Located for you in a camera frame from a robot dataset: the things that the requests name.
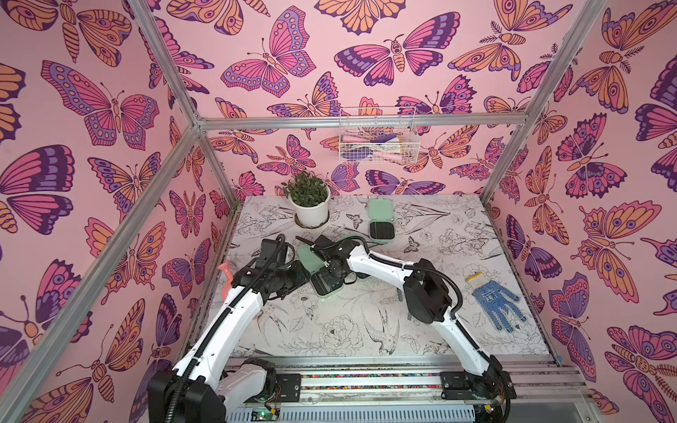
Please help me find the potted green plant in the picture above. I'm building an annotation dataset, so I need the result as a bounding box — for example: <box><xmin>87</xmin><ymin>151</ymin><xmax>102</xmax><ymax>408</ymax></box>
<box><xmin>282</xmin><ymin>171</ymin><xmax>331</xmax><ymax>228</ymax></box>

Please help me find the green case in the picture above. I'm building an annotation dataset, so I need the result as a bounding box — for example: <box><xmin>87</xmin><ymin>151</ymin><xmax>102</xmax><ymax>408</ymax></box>
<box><xmin>297</xmin><ymin>245</ymin><xmax>345</xmax><ymax>297</ymax></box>
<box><xmin>368</xmin><ymin>198</ymin><xmax>396</xmax><ymax>243</ymax></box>

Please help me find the pink plastic toy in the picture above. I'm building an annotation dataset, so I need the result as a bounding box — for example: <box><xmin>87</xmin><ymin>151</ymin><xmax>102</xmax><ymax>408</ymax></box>
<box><xmin>218</xmin><ymin>262</ymin><xmax>234</xmax><ymax>301</ymax></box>

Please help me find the white wire wall basket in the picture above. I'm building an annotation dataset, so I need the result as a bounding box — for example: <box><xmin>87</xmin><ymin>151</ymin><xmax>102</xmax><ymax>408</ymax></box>
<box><xmin>336</xmin><ymin>106</ymin><xmax>421</xmax><ymax>166</ymax></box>

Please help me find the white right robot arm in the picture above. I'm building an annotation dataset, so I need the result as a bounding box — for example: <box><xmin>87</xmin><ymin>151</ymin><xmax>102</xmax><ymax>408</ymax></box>
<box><xmin>297</xmin><ymin>236</ymin><xmax>517</xmax><ymax>403</ymax></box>

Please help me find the blue knit glove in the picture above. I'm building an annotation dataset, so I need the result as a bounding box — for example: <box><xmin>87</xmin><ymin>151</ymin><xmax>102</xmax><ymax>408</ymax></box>
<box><xmin>465</xmin><ymin>272</ymin><xmax>526</xmax><ymax>333</ymax></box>

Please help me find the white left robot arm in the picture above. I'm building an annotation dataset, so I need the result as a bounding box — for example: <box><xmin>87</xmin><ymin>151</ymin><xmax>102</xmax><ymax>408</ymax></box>
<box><xmin>147</xmin><ymin>235</ymin><xmax>309</xmax><ymax>422</ymax></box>

